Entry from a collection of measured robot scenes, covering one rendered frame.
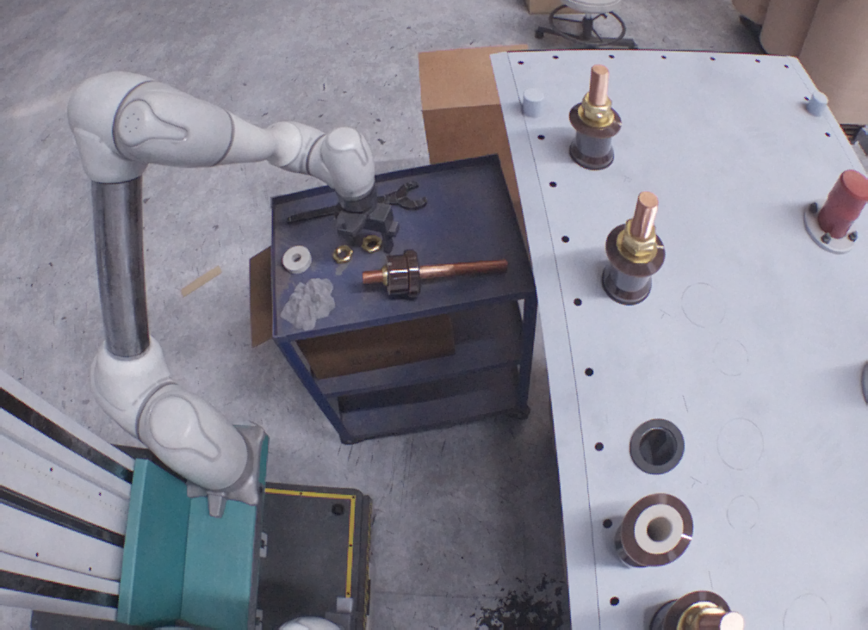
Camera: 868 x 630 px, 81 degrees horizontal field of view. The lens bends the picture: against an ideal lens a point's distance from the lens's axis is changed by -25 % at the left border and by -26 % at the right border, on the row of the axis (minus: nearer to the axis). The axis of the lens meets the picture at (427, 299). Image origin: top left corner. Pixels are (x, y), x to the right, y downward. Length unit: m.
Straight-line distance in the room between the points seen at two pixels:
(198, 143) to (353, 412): 1.51
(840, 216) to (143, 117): 1.13
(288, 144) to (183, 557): 0.93
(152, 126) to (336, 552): 1.42
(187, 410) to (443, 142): 1.19
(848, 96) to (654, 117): 2.22
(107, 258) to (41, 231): 2.65
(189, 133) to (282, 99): 2.64
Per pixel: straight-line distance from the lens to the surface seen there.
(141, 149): 0.91
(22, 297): 3.57
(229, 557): 1.37
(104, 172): 1.06
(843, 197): 1.14
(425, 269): 1.52
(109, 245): 1.14
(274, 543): 2.02
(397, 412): 2.25
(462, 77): 2.00
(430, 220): 1.68
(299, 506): 2.02
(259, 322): 1.74
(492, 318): 1.93
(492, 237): 1.64
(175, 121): 0.91
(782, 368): 1.03
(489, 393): 2.24
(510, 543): 2.23
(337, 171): 1.36
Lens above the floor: 2.21
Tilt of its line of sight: 60 degrees down
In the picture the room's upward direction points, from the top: 11 degrees counter-clockwise
